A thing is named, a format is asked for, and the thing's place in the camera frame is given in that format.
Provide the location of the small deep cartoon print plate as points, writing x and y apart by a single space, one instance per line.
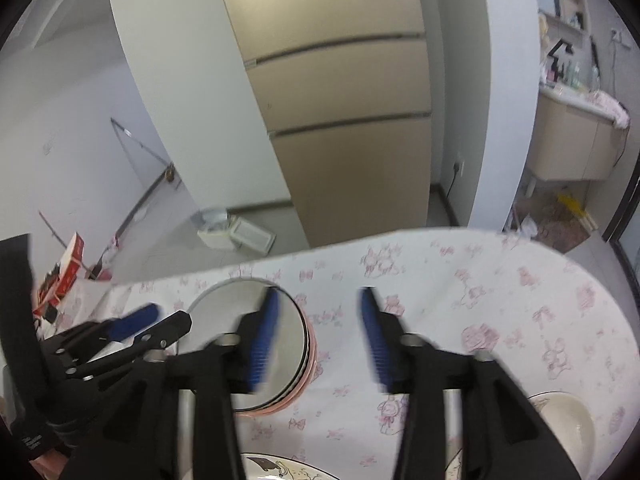
565 425

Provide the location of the brown slippers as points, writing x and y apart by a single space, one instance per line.
170 174

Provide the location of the pink towel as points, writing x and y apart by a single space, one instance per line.
610 107

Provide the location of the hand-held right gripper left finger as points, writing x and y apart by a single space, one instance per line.
262 345

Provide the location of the thin metal stick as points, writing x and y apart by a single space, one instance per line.
52 227

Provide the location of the red cardboard box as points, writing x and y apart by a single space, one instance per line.
70 265

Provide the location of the beige vanity cabinet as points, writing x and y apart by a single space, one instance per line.
570 145

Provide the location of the white trash bin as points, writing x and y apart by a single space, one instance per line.
215 230

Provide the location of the white ribbed bowl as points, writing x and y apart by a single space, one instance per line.
220 310

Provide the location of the gold refrigerator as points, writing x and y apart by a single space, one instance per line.
340 85

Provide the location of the white rectangular lid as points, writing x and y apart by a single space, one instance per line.
255 236

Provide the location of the white bathroom wall socket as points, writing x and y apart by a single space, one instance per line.
620 38

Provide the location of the toiletry bottles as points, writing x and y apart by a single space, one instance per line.
580 75

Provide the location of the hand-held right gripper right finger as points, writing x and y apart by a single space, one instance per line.
377 340

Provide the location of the flower print glass door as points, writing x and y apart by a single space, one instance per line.
625 240

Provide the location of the black faucet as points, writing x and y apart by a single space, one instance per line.
559 60

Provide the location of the large cartoon print plate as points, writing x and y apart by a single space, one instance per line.
295 471

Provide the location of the mop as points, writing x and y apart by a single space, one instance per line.
142 142

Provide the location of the yellow floor brush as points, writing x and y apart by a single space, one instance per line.
575 210

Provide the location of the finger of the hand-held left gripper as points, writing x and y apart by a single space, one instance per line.
132 322
167 332

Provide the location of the white tablecloth pink print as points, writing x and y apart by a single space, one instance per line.
450 300

